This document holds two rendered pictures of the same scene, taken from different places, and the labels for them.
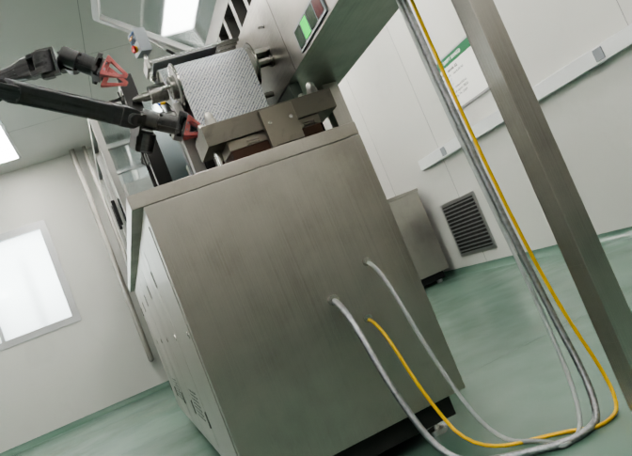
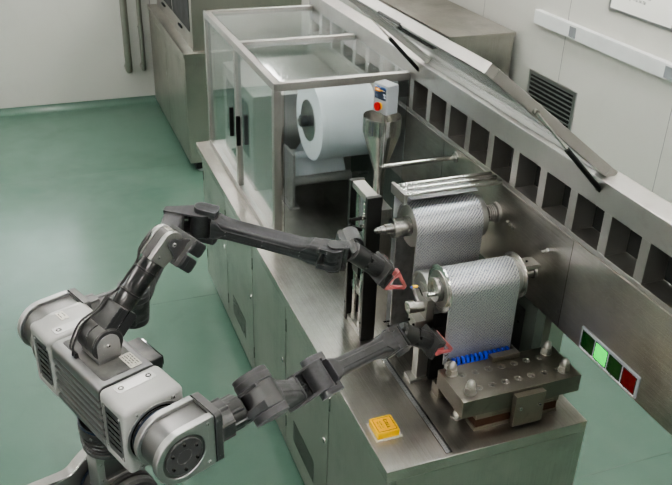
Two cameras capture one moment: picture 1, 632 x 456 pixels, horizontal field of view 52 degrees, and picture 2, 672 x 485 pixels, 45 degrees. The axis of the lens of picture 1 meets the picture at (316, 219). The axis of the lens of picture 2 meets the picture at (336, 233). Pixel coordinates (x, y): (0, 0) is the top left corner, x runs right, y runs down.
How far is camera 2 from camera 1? 2.09 m
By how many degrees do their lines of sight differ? 33
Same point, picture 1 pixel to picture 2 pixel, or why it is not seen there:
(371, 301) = not seen: outside the picture
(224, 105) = (475, 327)
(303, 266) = not seen: outside the picture
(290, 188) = (509, 470)
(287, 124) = (532, 409)
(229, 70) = (496, 295)
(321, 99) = (569, 384)
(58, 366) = (17, 39)
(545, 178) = not seen: outside the picture
